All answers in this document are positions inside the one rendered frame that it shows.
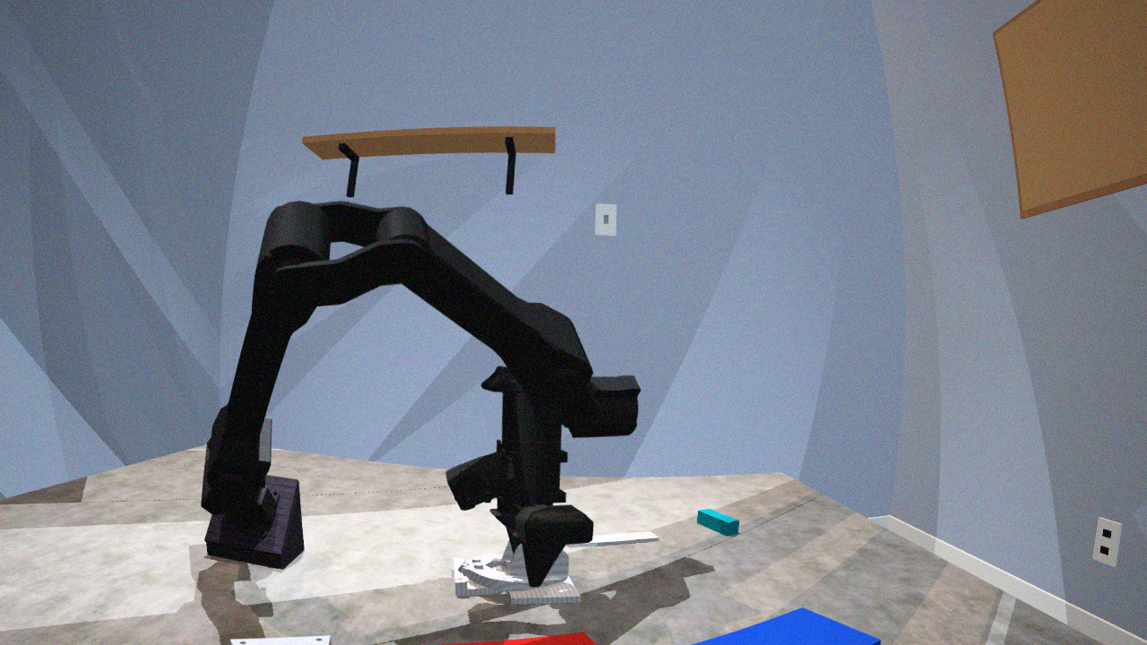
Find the white flat rectangular plate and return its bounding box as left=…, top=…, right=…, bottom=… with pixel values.
left=568, top=533, right=660, bottom=547

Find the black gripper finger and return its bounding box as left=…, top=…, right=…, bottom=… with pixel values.
left=490, top=508, right=521, bottom=553
left=507, top=529, right=565, bottom=588

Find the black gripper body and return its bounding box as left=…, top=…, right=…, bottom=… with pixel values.
left=496, top=437, right=593, bottom=546

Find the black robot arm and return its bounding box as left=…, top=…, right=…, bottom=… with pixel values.
left=201, top=201, right=641, bottom=538

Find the blue flat rectangular plate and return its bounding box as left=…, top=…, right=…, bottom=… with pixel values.
left=693, top=607, right=881, bottom=645

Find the cyan rectangular bar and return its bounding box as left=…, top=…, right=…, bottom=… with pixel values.
left=697, top=510, right=739, bottom=537

